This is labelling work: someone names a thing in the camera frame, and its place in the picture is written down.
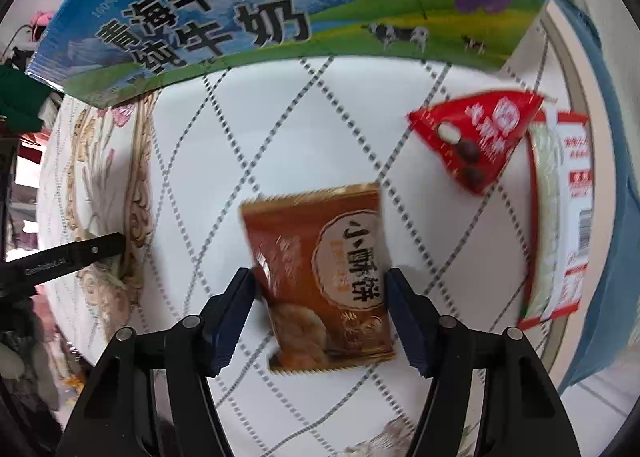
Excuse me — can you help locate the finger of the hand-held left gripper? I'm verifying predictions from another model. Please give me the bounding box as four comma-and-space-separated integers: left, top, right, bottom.
60, 232, 126, 275

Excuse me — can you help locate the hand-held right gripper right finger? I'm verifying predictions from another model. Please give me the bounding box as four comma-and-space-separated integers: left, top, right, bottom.
385, 267, 581, 457

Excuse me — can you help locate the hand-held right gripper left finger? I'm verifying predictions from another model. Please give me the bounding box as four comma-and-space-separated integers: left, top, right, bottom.
56, 267, 257, 457

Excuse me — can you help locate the brown pastry snack packet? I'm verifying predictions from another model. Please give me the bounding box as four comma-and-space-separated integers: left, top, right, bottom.
239, 182, 399, 373

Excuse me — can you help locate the printed cardboard box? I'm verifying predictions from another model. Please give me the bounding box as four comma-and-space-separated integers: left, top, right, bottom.
25, 0, 574, 108

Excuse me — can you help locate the white diamond pattern quilt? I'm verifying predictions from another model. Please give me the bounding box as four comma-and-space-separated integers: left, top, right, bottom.
35, 52, 597, 457

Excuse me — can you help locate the dark green garment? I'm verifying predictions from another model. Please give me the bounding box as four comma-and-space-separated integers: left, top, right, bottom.
0, 64, 52, 134

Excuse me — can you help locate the red white strip packet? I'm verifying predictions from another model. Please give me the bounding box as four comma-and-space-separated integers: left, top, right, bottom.
516, 110, 594, 334

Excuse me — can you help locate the red triangular snack packet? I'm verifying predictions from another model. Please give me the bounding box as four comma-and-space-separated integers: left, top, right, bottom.
406, 90, 547, 196

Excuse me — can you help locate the pink plush toy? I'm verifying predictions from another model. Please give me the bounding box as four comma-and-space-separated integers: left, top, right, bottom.
29, 10, 57, 39

